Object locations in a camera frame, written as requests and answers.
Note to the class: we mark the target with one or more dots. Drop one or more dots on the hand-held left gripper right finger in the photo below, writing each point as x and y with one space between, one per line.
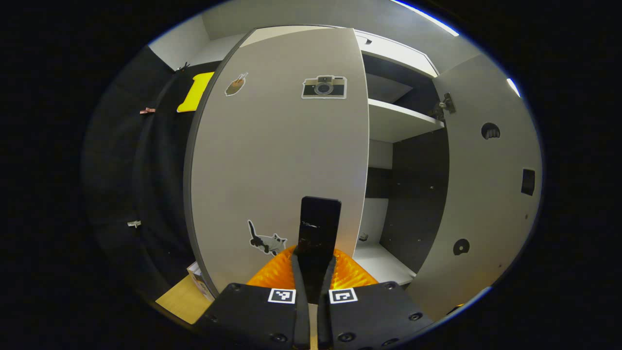
324 316

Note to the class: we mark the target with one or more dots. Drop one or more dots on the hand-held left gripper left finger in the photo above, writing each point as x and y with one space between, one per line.
302 311

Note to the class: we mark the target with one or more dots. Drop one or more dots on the white double-door shoe cabinet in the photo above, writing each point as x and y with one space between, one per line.
413 194

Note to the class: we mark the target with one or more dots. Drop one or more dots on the white cabinet door camera sticker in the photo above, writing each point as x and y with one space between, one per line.
272 160

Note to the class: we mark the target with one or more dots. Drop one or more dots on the white cabinet door headphone sticker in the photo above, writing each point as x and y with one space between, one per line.
486 204

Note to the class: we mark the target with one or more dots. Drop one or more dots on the white cabinet shelf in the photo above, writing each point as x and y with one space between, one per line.
398 121

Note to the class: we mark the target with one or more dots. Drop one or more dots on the black door hinge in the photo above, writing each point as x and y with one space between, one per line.
447 104

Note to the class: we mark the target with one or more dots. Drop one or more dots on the small white box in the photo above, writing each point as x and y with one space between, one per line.
201 282

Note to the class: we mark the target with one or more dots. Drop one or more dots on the white cloth clip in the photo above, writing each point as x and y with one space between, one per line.
134 223

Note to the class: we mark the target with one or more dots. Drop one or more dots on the black backdrop cloth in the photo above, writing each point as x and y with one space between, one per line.
146 170

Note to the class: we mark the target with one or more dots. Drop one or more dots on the pink cloth clip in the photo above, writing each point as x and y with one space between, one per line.
147 110

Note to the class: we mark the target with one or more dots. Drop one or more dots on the black cloth clip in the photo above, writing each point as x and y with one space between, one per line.
183 65

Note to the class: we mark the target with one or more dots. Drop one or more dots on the short ceiling light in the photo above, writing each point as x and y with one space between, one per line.
513 87

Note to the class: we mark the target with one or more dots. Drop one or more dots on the long ceiling light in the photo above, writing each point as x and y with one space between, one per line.
425 17

